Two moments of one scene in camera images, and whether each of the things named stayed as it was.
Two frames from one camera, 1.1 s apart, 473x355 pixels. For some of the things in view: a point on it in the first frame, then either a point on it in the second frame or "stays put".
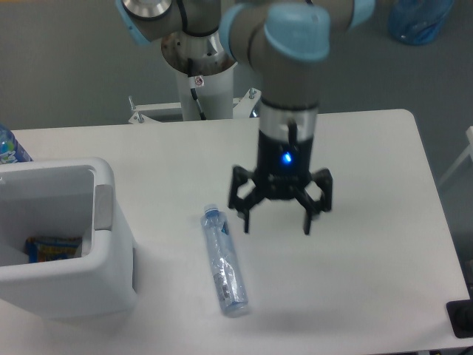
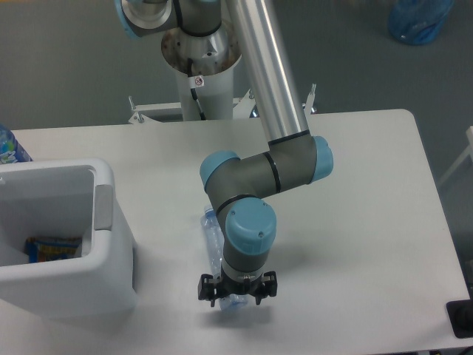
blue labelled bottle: x=10 y=149 stays put
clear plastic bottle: x=229 y=284 stays put
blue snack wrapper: x=38 y=249 stays put
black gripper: x=284 y=168 → x=208 y=287
